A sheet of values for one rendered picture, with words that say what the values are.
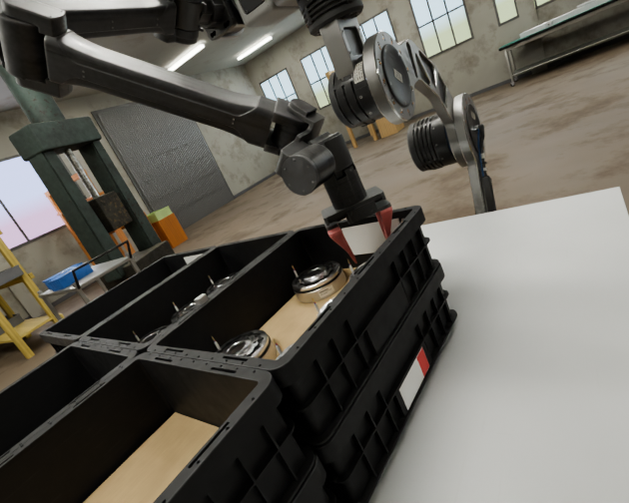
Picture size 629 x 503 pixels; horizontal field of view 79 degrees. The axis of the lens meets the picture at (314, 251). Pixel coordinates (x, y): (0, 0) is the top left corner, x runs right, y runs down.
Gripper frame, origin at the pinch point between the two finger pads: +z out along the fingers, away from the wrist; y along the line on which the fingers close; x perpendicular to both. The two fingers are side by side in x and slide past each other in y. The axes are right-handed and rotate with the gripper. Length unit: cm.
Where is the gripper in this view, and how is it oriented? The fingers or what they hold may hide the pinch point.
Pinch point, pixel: (371, 250)
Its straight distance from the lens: 65.3
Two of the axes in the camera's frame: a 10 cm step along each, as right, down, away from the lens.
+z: 4.1, 8.6, 2.9
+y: 9.1, -4.1, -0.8
